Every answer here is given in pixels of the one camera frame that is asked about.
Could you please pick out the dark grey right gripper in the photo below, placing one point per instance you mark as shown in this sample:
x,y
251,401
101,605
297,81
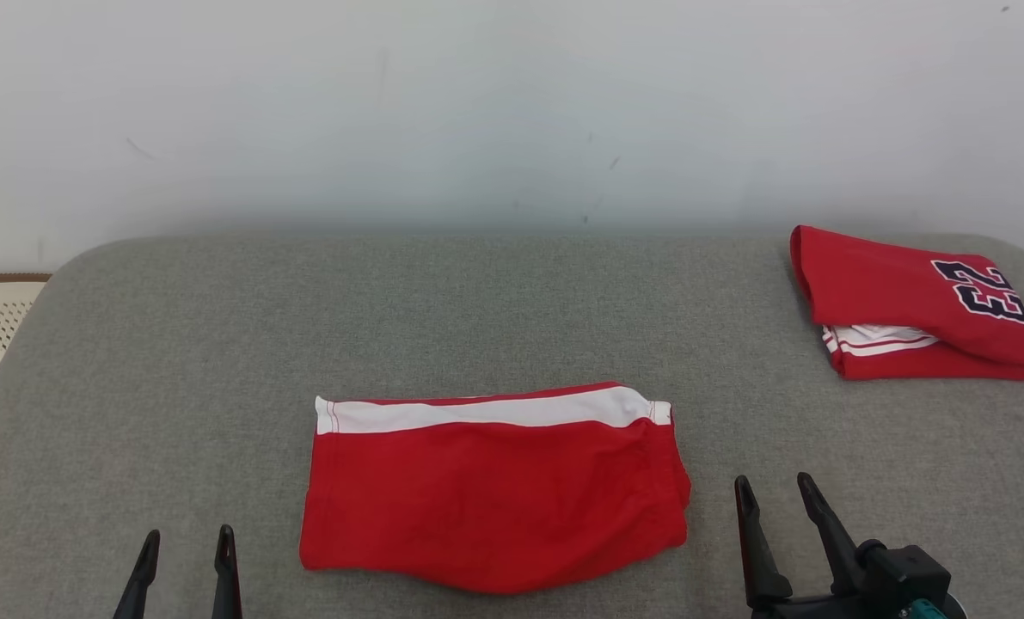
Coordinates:
x,y
812,606

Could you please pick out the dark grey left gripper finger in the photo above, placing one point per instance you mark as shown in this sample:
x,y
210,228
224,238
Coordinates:
x,y
137,580
228,576

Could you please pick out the red jersey with number print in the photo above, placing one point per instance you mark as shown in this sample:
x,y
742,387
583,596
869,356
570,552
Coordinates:
x,y
898,292

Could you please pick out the red shorts with white band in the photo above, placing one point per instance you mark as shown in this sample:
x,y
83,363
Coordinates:
x,y
494,499

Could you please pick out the grey fabric sofa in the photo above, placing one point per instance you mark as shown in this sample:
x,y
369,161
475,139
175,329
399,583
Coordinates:
x,y
477,309

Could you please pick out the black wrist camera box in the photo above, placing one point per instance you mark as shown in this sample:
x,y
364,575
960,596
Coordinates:
x,y
903,572

